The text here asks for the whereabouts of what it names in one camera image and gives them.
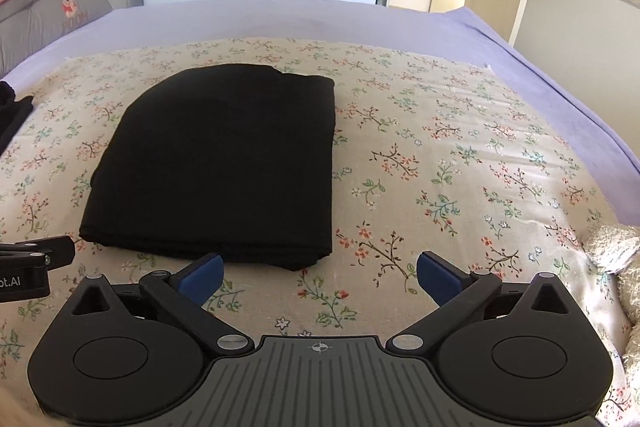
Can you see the black pants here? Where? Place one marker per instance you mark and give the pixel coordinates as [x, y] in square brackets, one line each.
[215, 157]

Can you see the silvery fuzzy cloth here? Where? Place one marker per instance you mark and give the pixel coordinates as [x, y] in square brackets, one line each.
[612, 247]

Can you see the grey headboard cushion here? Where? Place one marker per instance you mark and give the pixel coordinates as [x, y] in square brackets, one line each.
[55, 27]

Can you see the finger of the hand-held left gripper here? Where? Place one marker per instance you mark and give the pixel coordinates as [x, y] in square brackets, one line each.
[55, 249]

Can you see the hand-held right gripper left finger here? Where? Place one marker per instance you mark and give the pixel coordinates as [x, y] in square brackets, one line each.
[202, 279]

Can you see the purple bed sheet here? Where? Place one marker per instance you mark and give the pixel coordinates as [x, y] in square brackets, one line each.
[310, 19]

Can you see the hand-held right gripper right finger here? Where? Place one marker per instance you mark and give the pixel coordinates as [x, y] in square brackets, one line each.
[437, 277]

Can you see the floral printed blanket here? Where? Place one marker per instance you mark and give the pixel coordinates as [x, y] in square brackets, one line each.
[450, 167]

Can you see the black elastic-waist garment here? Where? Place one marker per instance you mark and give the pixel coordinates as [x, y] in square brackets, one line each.
[12, 114]

